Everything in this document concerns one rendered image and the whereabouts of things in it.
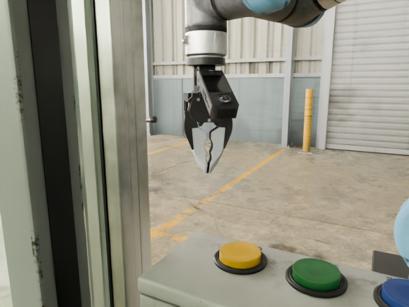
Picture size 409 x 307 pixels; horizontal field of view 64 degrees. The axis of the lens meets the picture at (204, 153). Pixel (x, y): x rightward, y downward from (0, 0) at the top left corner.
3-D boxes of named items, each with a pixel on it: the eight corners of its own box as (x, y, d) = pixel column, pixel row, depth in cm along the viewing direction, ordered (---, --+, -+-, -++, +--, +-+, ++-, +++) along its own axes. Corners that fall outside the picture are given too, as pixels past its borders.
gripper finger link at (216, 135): (217, 166, 68) (217, 122, 66) (224, 173, 63) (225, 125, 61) (202, 167, 68) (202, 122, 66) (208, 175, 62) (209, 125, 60)
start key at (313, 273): (286, 295, 28) (287, 274, 28) (296, 272, 31) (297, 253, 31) (336, 310, 26) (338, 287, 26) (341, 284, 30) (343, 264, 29)
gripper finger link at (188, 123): (207, 147, 63) (207, 102, 61) (209, 149, 61) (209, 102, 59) (183, 148, 62) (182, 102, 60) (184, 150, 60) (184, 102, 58)
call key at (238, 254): (212, 274, 31) (212, 254, 31) (229, 255, 35) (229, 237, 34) (252, 285, 29) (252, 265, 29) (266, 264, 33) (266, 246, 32)
